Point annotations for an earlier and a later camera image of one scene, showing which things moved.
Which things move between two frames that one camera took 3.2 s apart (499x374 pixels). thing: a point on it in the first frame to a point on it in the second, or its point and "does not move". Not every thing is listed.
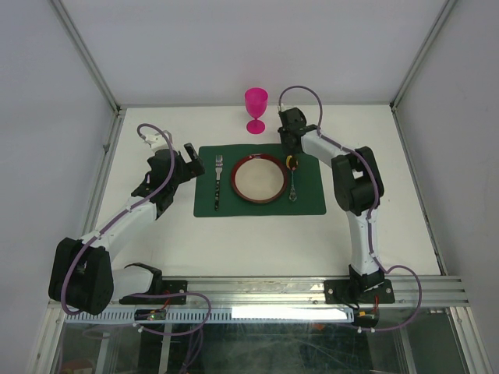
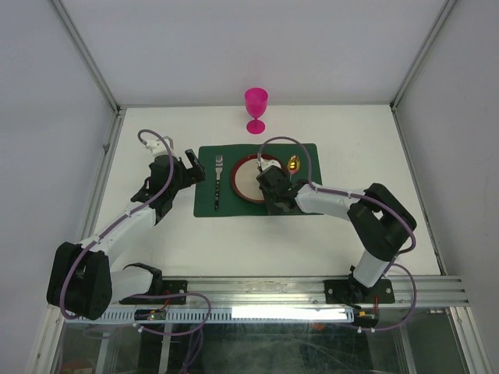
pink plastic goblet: x=256 y=100 does not move
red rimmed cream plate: x=259 y=178 does not move
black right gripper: x=282 y=133 to x=272 y=208
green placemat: x=307 y=181 does not move
